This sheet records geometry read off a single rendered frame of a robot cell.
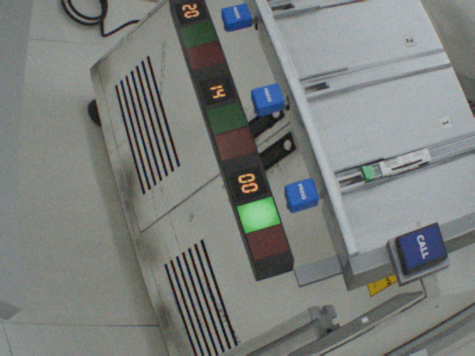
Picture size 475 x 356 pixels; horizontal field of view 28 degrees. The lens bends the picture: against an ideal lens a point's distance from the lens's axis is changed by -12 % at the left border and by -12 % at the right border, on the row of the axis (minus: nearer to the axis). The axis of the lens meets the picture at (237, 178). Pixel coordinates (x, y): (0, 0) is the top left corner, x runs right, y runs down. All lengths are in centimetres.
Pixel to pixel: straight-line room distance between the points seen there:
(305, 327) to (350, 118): 23
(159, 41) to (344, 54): 68
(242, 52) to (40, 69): 49
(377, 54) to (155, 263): 72
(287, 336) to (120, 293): 71
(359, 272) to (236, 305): 59
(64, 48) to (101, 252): 44
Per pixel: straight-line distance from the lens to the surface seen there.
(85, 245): 180
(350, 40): 115
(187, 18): 117
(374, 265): 103
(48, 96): 192
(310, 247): 149
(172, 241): 170
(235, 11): 114
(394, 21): 117
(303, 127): 108
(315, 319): 109
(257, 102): 109
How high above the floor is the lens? 132
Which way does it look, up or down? 38 degrees down
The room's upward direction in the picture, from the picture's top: 54 degrees clockwise
